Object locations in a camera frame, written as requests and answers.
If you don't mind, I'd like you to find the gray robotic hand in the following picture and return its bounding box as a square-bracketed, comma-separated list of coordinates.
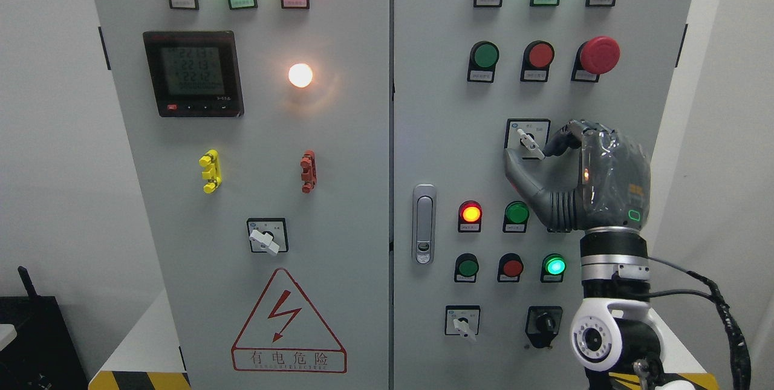
[503, 119, 651, 233]

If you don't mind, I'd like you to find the lower green lit button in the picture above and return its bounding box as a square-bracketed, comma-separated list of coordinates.
[540, 254, 567, 284]

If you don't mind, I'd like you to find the middle green indicator light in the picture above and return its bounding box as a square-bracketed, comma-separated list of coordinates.
[502, 201, 530, 233]

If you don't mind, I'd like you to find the lower red push button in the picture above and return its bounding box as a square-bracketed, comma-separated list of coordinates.
[496, 253, 524, 283]

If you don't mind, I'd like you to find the red push button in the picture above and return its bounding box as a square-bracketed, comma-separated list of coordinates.
[496, 253, 524, 283]
[520, 41, 555, 82]

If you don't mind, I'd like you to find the red emergency stop button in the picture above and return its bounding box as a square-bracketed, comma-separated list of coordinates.
[570, 36, 621, 82]

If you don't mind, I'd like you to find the middle red lit indicator light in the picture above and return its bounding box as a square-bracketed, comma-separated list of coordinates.
[457, 200, 482, 233]

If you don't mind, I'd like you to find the upper red push button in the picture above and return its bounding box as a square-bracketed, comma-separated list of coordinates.
[520, 41, 555, 82]

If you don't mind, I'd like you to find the lower green push button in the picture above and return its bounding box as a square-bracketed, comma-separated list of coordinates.
[454, 253, 480, 283]

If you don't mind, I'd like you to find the green push button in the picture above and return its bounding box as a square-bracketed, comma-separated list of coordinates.
[454, 253, 480, 283]
[467, 41, 499, 83]

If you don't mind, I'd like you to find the right cabinet door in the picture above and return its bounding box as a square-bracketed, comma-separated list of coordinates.
[392, 0, 691, 389]

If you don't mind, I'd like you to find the cabinet door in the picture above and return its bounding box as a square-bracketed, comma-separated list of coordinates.
[95, 0, 391, 389]
[392, 0, 691, 389]

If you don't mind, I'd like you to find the upper green push button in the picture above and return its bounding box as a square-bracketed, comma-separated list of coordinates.
[467, 41, 499, 83]

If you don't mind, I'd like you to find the red terminal connector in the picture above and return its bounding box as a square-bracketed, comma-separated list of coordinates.
[299, 150, 317, 194]

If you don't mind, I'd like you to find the white glowing indicator light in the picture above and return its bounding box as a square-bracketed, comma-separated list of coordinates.
[287, 62, 314, 89]

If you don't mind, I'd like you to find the red electric hazard warning sticker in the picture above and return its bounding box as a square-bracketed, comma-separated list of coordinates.
[230, 268, 348, 374]

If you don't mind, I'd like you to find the left cabinet door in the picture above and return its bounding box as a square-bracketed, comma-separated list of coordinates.
[95, 0, 391, 389]

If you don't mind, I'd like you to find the yellow terminal connector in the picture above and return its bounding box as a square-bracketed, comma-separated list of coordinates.
[198, 149, 223, 194]

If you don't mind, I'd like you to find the black digital power meter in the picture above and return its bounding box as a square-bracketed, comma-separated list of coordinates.
[143, 31, 244, 117]

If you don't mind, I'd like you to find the black box with antenna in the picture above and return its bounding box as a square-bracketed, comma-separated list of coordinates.
[1, 266, 88, 389]

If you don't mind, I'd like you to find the black rotary selector switch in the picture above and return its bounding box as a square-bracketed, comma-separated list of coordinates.
[525, 305, 563, 349]

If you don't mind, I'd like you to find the silver cabinet door handle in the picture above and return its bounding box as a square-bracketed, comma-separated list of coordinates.
[412, 184, 437, 264]

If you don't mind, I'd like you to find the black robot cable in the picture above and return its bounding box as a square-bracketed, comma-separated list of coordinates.
[611, 256, 752, 390]

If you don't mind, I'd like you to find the left door gray rotary switch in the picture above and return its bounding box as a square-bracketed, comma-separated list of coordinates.
[246, 218, 288, 256]

